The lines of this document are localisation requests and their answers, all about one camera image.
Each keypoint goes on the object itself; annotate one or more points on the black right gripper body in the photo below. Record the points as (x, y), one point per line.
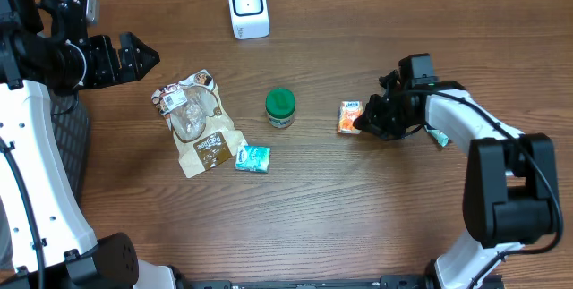
(391, 115)

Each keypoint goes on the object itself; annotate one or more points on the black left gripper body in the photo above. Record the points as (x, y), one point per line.
(101, 63)

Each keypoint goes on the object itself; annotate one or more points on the teal white packet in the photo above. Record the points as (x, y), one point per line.
(441, 138)

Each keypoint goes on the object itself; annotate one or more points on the orange small box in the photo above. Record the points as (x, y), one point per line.
(348, 112)

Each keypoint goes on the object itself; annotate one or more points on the brown white snack pouch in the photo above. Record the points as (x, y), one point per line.
(204, 134)

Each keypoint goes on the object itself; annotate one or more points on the green lid spice jar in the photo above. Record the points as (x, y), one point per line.
(280, 106)

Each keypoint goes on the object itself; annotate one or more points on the teal box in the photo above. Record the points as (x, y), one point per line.
(252, 159)

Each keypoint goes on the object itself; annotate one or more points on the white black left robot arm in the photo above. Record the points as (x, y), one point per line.
(46, 50)

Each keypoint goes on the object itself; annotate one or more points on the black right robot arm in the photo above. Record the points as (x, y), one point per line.
(511, 200)

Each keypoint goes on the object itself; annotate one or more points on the white barcode scanner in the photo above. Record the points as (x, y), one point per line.
(249, 18)

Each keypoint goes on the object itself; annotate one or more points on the grey plastic mesh basket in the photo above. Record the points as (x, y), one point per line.
(71, 126)

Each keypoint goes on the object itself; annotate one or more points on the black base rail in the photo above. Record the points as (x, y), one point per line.
(304, 283)

